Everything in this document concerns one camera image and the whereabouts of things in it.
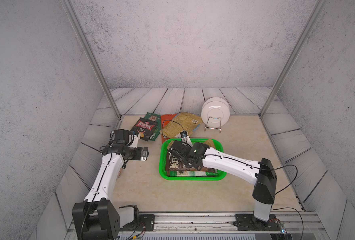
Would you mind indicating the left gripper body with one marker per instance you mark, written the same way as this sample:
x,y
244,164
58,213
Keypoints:
x,y
134,153

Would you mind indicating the black Krok chips bag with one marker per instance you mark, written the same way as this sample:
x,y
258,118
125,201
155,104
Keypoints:
x,y
144,128

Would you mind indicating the brown Kettle chips bag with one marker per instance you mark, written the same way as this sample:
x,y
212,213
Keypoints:
x,y
175,164

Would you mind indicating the green white chips bag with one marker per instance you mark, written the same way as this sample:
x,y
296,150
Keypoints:
x,y
195,173

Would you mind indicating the red snack bag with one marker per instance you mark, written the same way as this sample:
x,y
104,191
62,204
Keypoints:
x,y
165,119

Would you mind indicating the tan chips bag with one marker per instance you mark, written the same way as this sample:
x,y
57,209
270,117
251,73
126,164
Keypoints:
x,y
181,122

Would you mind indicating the sour cream onion chips bag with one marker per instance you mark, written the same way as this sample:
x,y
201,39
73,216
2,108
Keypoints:
x,y
210,142

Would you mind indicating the dark green snack bag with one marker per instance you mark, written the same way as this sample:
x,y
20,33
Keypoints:
x,y
156,130

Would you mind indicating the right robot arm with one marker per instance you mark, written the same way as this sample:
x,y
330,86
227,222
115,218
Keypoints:
x,y
261,174

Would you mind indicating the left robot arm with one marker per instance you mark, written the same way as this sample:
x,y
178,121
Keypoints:
x,y
96,218

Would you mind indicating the white plate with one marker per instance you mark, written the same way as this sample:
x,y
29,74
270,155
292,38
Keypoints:
x,y
216,107

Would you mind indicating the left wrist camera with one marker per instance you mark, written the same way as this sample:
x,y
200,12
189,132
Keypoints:
x,y
133,139

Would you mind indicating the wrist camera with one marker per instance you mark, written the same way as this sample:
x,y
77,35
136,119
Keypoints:
x,y
185,138
133,139

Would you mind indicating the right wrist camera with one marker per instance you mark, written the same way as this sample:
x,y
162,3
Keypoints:
x,y
185,138

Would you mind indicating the metal wire plate stand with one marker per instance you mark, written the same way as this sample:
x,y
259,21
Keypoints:
x,y
213,124

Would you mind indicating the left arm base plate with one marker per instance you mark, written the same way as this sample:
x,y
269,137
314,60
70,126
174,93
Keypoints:
x,y
143,223

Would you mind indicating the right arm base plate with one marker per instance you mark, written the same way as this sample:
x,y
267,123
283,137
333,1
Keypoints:
x,y
248,222

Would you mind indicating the aluminium front rail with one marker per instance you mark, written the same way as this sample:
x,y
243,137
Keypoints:
x,y
220,226

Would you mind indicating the left frame post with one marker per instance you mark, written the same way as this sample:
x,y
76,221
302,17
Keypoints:
x,y
76,25

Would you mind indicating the frame post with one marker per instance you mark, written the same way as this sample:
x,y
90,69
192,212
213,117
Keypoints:
x,y
312,20
76,25

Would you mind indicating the right frame post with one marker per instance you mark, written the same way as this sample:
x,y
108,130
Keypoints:
x,y
312,20

